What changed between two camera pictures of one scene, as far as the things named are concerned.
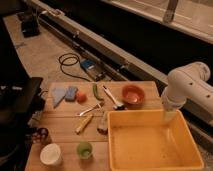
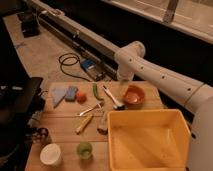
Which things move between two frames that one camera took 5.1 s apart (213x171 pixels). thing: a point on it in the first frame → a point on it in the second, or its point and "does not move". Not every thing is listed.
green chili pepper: [96, 93] does not move
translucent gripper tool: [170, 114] → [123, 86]
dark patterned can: [41, 136] does not move
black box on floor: [30, 24] does not move
